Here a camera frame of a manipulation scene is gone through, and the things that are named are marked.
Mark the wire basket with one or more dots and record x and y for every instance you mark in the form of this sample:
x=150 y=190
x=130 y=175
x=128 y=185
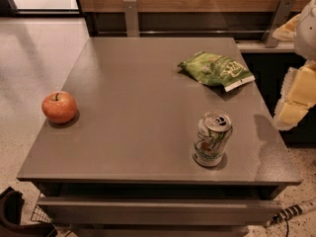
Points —
x=38 y=215

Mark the metal bracket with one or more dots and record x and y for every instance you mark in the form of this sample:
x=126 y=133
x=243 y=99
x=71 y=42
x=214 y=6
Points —
x=279 y=17
x=131 y=18

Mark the white green soda can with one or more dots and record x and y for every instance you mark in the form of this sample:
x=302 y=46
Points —
x=214 y=130

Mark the green jalapeno chip bag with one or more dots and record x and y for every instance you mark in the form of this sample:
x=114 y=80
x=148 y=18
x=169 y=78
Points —
x=217 y=70

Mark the left metal bracket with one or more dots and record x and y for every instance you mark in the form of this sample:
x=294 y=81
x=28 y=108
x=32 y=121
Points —
x=131 y=18

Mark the red apple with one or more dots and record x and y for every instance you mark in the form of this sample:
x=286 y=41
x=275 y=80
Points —
x=59 y=107

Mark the grey drawer front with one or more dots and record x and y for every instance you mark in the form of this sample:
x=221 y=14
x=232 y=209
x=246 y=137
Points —
x=147 y=211

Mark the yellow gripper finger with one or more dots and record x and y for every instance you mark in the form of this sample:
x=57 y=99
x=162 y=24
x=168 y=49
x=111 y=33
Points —
x=288 y=114
x=303 y=88

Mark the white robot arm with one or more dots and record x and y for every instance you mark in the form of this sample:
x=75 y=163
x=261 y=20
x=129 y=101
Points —
x=301 y=29

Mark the dark brown chair part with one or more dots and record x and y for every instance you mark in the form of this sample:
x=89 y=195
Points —
x=11 y=205

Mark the right metal bracket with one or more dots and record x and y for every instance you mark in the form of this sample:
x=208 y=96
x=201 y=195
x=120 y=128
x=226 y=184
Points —
x=279 y=17

